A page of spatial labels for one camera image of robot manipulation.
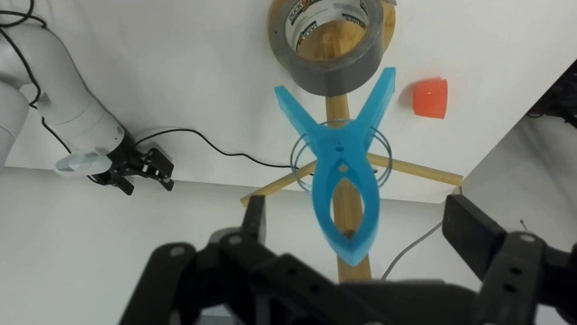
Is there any orange plastic cup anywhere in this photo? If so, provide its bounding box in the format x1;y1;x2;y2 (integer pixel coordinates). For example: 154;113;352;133
411;77;451;122

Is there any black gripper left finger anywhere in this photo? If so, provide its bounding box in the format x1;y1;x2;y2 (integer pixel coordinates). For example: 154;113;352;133
119;196;339;325

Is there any black tool on white arm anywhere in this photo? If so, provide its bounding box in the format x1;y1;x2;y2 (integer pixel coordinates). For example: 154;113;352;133
89;144;177;198

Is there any wooden peg tree holder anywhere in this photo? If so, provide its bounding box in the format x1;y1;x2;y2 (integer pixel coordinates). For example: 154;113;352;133
240;0;466;286

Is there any thin black table cable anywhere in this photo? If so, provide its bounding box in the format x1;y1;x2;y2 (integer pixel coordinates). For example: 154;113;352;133
132;127;303;172

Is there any blue plastic clamp peg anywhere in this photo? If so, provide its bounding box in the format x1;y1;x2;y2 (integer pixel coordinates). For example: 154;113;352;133
274;68;399;270

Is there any grey mug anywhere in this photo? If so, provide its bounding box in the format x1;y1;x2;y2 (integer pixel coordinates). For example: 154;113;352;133
267;0;388;100

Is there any long gray wall cable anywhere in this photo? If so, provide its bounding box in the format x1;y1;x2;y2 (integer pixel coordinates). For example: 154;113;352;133
379;221;448;284

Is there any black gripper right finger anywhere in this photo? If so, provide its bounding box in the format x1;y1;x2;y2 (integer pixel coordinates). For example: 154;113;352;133
442;196;577;325

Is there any white robot arm blue base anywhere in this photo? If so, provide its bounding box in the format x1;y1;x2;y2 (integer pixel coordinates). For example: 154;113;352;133
0;23;132;178

